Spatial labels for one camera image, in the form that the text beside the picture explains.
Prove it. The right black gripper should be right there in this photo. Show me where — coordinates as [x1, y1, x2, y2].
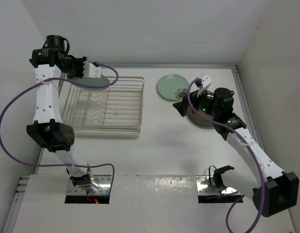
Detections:
[173, 85, 219, 118]

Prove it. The teal flower plate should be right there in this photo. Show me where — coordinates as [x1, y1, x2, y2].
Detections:
[71, 75, 110, 91]
[157, 74, 189, 101]

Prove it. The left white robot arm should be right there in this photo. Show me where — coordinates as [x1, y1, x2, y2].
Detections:
[26, 35, 100, 194]

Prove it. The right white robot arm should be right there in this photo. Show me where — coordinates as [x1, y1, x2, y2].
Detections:
[173, 87, 300, 217]

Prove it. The brown speckled plate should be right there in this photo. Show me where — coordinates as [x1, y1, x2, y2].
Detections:
[187, 106, 214, 129]

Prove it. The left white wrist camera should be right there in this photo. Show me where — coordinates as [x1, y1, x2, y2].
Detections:
[83, 61, 101, 78]

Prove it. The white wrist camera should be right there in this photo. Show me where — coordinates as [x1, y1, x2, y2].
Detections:
[83, 61, 101, 78]
[195, 74, 212, 97]

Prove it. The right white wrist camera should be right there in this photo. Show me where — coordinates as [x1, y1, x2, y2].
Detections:
[195, 74, 212, 97]

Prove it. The wire dish rack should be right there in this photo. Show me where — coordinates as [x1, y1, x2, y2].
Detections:
[61, 76, 145, 137]

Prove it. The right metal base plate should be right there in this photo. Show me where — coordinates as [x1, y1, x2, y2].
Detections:
[196, 175, 240, 197]

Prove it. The metal base plate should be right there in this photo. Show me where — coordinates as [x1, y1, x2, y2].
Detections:
[66, 175, 112, 196]
[196, 175, 240, 197]

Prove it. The aluminium frame rail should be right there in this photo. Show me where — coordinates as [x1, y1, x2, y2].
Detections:
[232, 66, 265, 151]

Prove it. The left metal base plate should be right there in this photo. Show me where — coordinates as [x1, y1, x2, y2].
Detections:
[66, 175, 112, 196]

